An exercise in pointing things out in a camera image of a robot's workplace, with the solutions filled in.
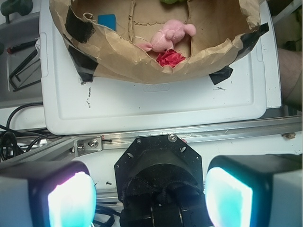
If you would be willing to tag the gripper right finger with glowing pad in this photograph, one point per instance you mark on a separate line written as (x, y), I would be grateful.
(255, 190)

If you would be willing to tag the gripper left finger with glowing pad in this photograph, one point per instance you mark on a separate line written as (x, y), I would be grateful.
(46, 194)

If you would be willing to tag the green plush animal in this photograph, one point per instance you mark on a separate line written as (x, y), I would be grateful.
(171, 1)

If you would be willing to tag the pink plush animal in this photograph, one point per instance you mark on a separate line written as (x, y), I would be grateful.
(171, 33)

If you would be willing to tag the black hex keys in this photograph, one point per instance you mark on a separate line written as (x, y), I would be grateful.
(30, 60)

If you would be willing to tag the red crumpled cloth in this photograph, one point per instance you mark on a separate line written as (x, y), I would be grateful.
(170, 58)

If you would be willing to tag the brown paper bag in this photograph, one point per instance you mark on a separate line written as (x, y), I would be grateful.
(226, 31)

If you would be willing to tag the blue rectangular block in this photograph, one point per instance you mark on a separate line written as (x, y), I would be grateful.
(108, 20)

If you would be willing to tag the aluminium extrusion rail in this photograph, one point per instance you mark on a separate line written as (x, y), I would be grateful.
(273, 135)

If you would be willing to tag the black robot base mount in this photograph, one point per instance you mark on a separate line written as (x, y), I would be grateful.
(159, 181)

